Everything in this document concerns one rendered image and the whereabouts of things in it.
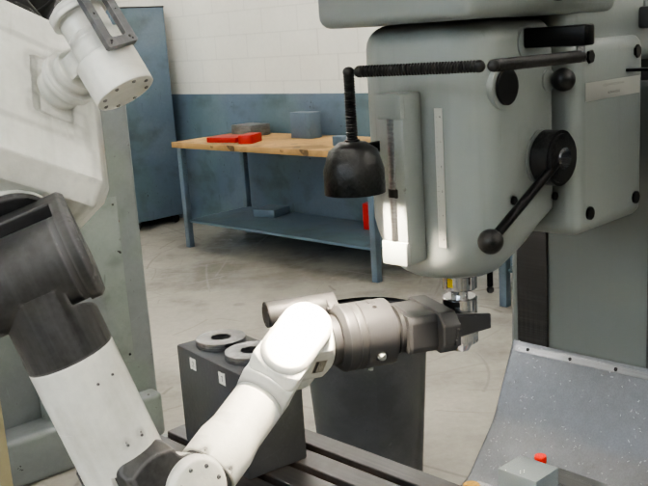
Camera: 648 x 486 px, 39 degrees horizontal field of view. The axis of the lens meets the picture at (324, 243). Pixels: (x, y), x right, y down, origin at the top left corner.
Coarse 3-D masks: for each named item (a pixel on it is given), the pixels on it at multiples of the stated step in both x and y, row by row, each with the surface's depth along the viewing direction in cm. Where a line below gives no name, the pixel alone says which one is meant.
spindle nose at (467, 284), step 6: (444, 282) 121; (456, 282) 120; (462, 282) 120; (468, 282) 120; (474, 282) 120; (444, 288) 121; (450, 288) 120; (456, 288) 120; (462, 288) 120; (468, 288) 120; (474, 288) 121
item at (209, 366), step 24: (216, 336) 164; (240, 336) 162; (192, 360) 159; (216, 360) 154; (240, 360) 150; (192, 384) 161; (216, 384) 154; (192, 408) 163; (216, 408) 155; (288, 408) 153; (192, 432) 165; (288, 432) 154; (264, 456) 152; (288, 456) 155
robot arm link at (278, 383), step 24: (288, 312) 111; (312, 312) 112; (288, 336) 109; (312, 336) 110; (264, 360) 107; (288, 360) 107; (312, 360) 109; (240, 384) 109; (264, 384) 107; (288, 384) 107
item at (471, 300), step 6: (450, 294) 123; (474, 294) 122; (444, 300) 122; (450, 300) 121; (456, 300) 120; (462, 300) 120; (468, 300) 120; (474, 300) 121; (450, 306) 121; (456, 306) 120; (462, 306) 120; (468, 306) 120
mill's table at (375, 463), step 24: (168, 432) 172; (312, 432) 168; (312, 456) 158; (336, 456) 158; (360, 456) 157; (240, 480) 151; (264, 480) 154; (288, 480) 150; (312, 480) 149; (336, 480) 150; (360, 480) 148; (384, 480) 148; (408, 480) 147; (432, 480) 147
